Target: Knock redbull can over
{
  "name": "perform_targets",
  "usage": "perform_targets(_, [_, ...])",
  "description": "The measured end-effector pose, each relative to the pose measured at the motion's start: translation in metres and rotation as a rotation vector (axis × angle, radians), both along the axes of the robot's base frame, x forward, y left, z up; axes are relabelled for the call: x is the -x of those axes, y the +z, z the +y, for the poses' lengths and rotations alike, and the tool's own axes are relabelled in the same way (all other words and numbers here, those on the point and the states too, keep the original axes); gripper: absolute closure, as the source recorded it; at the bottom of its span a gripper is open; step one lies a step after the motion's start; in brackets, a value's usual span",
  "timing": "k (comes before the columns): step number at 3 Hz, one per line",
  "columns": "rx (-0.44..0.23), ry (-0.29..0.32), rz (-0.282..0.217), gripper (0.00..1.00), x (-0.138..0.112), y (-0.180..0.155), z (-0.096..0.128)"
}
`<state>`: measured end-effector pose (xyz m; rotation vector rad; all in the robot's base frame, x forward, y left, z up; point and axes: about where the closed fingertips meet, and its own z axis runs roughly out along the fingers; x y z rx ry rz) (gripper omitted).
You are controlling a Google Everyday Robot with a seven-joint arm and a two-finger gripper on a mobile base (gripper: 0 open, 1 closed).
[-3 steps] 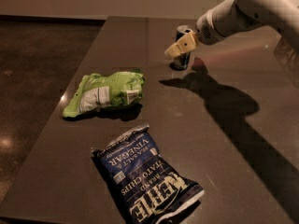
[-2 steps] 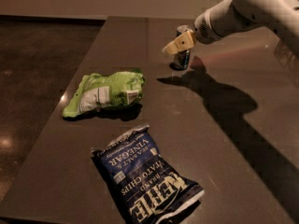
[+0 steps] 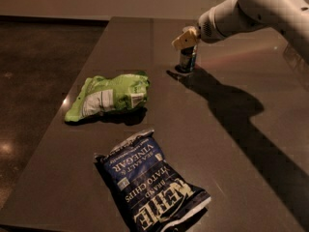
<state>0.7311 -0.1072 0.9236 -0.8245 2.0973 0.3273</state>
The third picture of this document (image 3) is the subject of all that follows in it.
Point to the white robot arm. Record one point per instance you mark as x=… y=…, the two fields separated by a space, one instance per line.
x=290 y=18

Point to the green chip bag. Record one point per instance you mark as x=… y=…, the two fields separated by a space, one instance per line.
x=100 y=95

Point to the blue kettle chips bag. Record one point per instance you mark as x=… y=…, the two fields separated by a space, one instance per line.
x=149 y=193

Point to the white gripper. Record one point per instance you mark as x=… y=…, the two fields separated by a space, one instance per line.
x=207 y=28

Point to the blue silver redbull can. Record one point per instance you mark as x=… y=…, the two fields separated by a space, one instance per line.
x=187 y=59

